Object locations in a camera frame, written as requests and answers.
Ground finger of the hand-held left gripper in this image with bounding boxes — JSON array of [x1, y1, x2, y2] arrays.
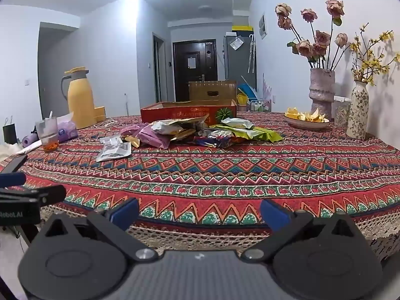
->
[[0, 154, 29, 189], [0, 185, 67, 207]]

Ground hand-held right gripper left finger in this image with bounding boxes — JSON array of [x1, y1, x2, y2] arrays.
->
[[44, 197, 158, 263]]

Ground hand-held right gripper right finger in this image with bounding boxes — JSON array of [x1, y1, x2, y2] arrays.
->
[[240, 199, 357, 261]]

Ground pile of snack packets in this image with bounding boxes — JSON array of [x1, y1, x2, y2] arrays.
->
[[120, 115, 283, 149]]

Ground red cardboard box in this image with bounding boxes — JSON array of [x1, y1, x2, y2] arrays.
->
[[140, 99, 237, 124]]

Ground white fluffy cloth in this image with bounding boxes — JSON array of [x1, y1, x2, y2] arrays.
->
[[0, 144, 22, 163]]

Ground black bag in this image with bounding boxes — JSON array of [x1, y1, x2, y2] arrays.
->
[[2, 117, 18, 146]]

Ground clear plastic cup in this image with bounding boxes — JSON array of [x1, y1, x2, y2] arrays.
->
[[35, 117, 59, 153]]

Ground silver black print packet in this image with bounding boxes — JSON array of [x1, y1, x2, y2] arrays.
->
[[95, 135, 132, 162]]

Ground purple tissue pack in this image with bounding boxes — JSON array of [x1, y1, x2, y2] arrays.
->
[[56, 112, 79, 141]]

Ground red patterned tablecloth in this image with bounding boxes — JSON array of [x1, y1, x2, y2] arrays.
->
[[0, 112, 400, 258]]

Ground bowl of chips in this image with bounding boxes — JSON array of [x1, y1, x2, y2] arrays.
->
[[284, 112, 331, 130]]

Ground yellow thermos jug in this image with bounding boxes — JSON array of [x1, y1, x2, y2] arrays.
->
[[61, 66, 96, 129]]

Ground orange peel pieces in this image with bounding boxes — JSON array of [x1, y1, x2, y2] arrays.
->
[[286, 107, 329, 122]]

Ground glass jar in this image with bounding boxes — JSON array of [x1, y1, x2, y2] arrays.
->
[[333, 95, 351, 128]]

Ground blue plastic sheet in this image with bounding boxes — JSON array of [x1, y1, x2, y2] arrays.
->
[[237, 75, 258, 101]]

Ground floral ceramic vase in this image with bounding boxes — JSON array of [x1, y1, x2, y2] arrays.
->
[[346, 80, 370, 141]]

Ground brown wooden chair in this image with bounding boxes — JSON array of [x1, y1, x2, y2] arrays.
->
[[188, 80, 237, 102]]

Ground dark entrance door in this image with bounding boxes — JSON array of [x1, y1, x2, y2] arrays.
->
[[172, 39, 218, 102]]

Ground interior side door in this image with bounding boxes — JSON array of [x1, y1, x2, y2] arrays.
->
[[152, 32, 168, 103]]

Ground grey refrigerator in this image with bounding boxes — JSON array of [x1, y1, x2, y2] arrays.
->
[[223, 34, 257, 83]]

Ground folded hanging umbrella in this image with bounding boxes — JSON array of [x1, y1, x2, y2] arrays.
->
[[248, 34, 257, 74]]

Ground yellow flower branches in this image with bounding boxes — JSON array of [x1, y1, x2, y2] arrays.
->
[[349, 22, 400, 86]]

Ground dried rose bouquet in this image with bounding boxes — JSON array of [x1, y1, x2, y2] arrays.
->
[[275, 0, 349, 69]]

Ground yellow black box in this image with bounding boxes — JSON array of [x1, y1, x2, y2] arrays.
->
[[231, 25, 254, 36]]

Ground pink wall decoration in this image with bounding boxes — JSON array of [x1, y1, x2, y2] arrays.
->
[[262, 73, 273, 101]]

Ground wall picture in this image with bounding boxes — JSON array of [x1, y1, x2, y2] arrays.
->
[[259, 13, 268, 40]]

